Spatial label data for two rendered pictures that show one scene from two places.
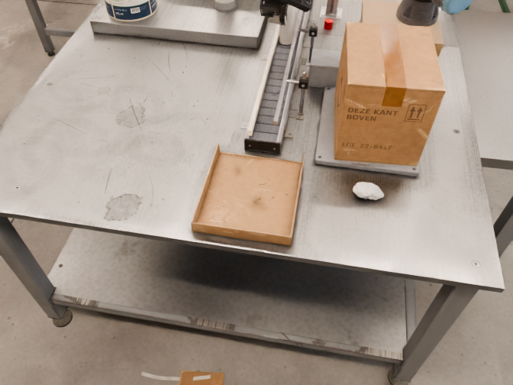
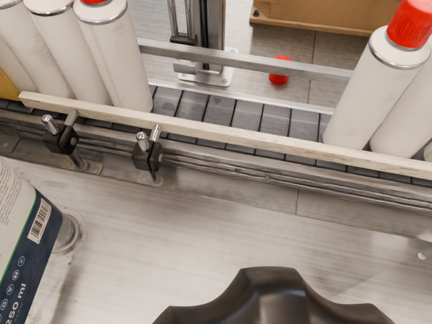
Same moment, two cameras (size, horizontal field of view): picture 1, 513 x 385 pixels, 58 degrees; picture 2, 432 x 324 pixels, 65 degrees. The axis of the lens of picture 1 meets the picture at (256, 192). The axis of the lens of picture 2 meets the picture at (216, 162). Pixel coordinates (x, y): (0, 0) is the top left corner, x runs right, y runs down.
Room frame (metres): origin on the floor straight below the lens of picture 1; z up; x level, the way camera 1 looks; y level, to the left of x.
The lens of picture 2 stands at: (1.80, 0.11, 1.25)
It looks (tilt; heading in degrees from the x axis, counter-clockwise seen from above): 61 degrees down; 272
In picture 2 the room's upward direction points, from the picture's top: straight up
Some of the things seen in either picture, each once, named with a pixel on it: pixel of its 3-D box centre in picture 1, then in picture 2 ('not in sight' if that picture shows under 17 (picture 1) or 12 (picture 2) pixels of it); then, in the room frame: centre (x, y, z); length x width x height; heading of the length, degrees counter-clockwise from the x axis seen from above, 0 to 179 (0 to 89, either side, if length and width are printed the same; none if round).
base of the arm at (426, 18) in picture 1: (420, 4); not in sight; (1.63, -0.60, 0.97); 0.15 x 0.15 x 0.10
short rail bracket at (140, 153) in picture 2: not in sight; (151, 161); (1.89, -0.09, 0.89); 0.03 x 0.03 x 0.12; 80
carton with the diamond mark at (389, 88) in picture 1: (382, 93); not in sight; (1.08, -0.36, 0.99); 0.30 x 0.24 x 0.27; 174
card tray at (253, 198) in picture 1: (251, 190); not in sight; (0.83, 0.01, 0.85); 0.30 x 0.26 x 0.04; 170
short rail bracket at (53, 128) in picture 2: not in sight; (72, 134); (1.99, -0.13, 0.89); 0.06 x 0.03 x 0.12; 80
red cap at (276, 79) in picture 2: (328, 24); (280, 69); (1.71, -0.29, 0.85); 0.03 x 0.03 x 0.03
